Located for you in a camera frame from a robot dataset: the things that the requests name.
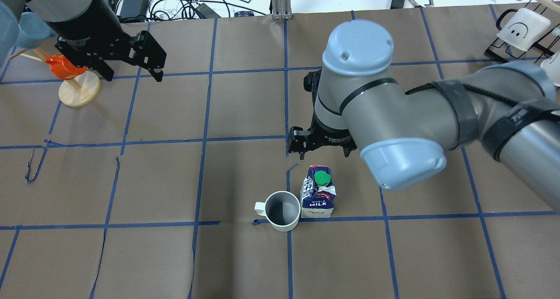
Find blue white milk carton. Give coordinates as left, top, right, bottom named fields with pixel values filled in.
left=300, top=165, right=337, bottom=219

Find wooden mug tree stand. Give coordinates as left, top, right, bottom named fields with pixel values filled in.
left=8, top=48, right=101, bottom=108

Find black power adapter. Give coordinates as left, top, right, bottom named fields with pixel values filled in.
left=119, top=0, right=149, bottom=22

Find tangled black table cables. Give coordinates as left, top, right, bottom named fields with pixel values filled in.
left=149, top=0, right=268, bottom=21

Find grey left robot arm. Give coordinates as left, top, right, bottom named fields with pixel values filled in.
left=1, top=0, right=167, bottom=82

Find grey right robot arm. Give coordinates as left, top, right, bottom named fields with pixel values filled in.
left=286, top=20, right=560, bottom=212

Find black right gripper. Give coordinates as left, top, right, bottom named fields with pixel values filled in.
left=287, top=71, right=357, bottom=158

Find white cup at right edge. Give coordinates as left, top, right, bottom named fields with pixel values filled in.
left=540, top=51, right=560, bottom=87

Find black wire mug rack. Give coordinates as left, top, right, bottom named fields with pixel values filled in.
left=484, top=0, right=559, bottom=63

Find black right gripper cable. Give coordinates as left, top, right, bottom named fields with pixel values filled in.
left=405, top=83, right=525, bottom=109

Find white smiley face mug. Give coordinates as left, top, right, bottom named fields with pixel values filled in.
left=496, top=8, right=551, bottom=52

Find blue cup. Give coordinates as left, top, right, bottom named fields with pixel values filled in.
left=15, top=12, right=56, bottom=49

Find white HOME mug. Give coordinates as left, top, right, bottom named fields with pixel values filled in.
left=254, top=191, right=301, bottom=233

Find orange cup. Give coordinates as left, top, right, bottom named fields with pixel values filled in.
left=45, top=54, right=87, bottom=80

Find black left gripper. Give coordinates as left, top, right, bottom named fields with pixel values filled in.
left=55, top=0, right=167, bottom=83

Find aluminium frame post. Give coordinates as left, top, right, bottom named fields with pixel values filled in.
left=271, top=0, right=293, bottom=20

